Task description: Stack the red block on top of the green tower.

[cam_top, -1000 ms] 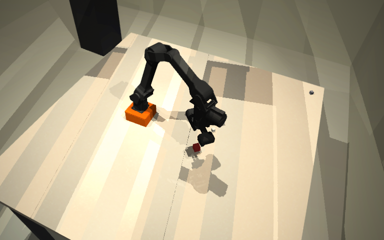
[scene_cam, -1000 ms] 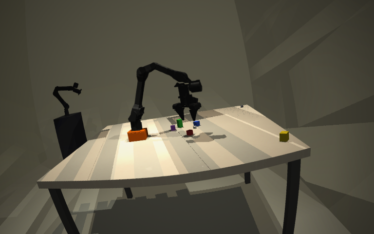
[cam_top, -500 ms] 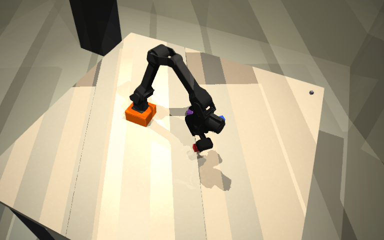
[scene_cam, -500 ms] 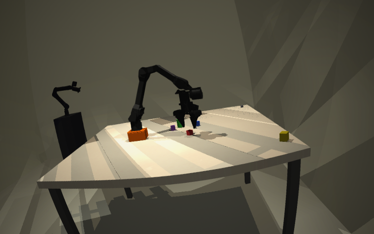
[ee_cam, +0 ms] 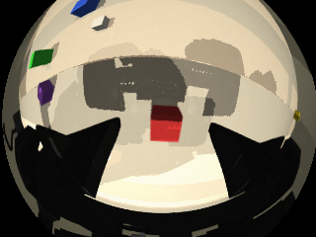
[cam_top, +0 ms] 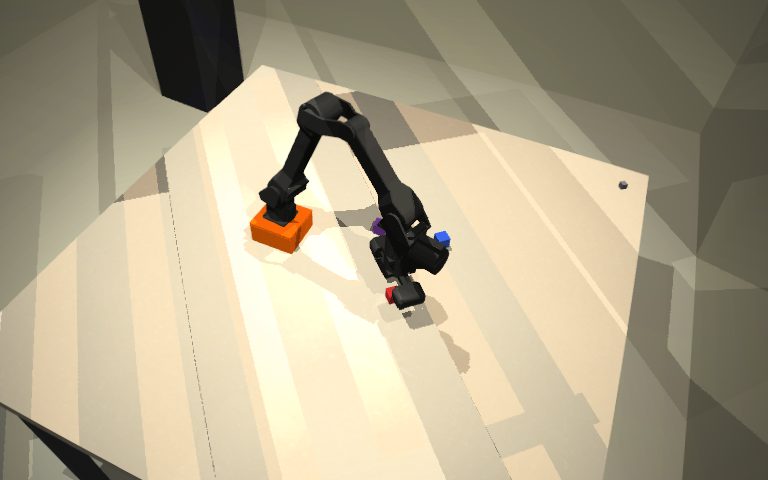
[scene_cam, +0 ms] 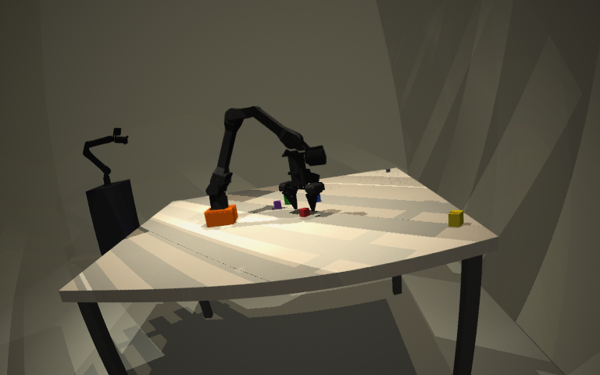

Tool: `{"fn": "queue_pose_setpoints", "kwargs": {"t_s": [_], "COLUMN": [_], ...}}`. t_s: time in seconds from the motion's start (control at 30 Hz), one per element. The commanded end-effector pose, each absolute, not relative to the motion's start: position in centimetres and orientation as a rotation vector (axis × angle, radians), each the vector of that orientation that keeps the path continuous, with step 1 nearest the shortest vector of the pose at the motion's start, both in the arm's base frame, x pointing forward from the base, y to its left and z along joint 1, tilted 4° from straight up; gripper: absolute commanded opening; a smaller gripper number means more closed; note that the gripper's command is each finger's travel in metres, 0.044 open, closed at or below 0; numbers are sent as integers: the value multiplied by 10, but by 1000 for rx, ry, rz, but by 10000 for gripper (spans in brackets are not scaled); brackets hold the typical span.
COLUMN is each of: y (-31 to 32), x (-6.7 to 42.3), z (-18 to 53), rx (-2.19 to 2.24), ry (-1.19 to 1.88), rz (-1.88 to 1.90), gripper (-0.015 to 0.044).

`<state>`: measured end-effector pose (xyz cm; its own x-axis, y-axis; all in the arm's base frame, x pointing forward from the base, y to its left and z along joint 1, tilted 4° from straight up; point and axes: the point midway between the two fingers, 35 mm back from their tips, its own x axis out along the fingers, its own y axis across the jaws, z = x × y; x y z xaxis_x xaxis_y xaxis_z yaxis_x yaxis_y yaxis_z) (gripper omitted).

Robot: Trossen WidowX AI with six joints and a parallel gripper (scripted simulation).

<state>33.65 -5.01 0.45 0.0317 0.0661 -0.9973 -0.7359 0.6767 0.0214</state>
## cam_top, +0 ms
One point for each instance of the purple cube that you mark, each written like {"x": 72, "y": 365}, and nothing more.
{"x": 377, "y": 230}

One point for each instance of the blue block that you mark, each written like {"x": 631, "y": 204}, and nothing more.
{"x": 442, "y": 237}

